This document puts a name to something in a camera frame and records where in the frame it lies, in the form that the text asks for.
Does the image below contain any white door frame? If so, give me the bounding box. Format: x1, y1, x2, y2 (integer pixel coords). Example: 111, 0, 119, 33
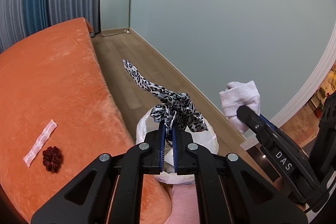
240, 24, 336, 151

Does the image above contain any orange velvet bed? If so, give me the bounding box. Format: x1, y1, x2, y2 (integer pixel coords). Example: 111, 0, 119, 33
0, 16, 173, 224

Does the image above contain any white lined trash bin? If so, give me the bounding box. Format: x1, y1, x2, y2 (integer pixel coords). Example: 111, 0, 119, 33
136, 109, 219, 185

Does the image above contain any dark red velvet scrunchie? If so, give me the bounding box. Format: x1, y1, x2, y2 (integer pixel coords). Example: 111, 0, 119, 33
42, 146, 63, 173

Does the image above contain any white sock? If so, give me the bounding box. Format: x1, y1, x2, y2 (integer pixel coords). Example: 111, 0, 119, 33
219, 81, 261, 134

